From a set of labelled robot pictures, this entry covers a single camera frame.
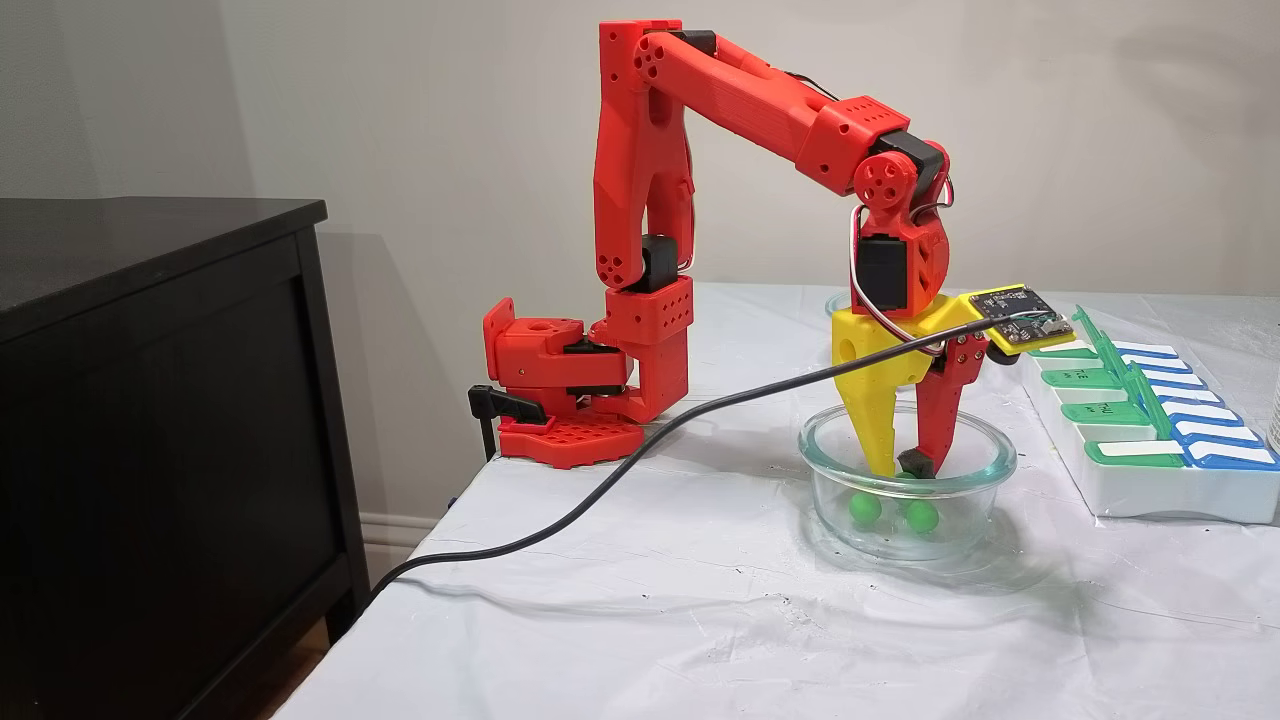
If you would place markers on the black table clamp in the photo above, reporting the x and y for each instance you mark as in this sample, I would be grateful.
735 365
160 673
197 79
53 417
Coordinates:
500 402

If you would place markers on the white tablecloth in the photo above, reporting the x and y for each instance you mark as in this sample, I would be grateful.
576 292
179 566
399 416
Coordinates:
650 620

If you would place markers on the weekly pill organizer box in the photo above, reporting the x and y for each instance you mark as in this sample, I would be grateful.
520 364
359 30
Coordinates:
1150 495

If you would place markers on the camera board on yellow mount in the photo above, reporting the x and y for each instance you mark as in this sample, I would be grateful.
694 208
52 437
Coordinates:
1020 312

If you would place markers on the black wooden cabinet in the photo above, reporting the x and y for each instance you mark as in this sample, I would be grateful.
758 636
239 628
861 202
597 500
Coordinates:
150 450

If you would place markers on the glass bowl of green balls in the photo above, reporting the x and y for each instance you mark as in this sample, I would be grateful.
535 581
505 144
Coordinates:
905 545

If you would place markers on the green ball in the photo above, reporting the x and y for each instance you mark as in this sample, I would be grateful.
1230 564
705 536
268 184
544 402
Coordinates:
906 480
865 507
922 516

